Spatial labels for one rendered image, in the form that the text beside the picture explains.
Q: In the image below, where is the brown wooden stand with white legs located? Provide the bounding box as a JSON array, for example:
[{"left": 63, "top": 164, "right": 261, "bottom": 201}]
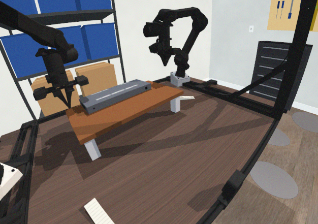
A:
[{"left": 65, "top": 81, "right": 183, "bottom": 161}]

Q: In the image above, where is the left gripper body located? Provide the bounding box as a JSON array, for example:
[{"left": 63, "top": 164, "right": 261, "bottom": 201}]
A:
[{"left": 33, "top": 66, "right": 89, "bottom": 101}]

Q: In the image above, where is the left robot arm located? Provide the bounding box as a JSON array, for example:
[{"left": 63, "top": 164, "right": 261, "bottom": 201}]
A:
[{"left": 0, "top": 1, "right": 78, "bottom": 70}]

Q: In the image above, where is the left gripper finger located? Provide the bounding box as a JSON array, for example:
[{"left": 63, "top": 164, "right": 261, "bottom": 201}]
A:
[
  {"left": 53, "top": 91, "right": 70, "bottom": 108},
  {"left": 65, "top": 88, "right": 75, "bottom": 107}
]

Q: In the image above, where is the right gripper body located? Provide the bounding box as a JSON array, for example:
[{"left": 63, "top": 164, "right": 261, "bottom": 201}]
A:
[{"left": 157, "top": 36, "right": 181, "bottom": 55}]

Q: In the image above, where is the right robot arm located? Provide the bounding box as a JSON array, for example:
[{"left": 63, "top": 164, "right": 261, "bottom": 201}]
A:
[{"left": 143, "top": 7, "right": 208, "bottom": 78}]

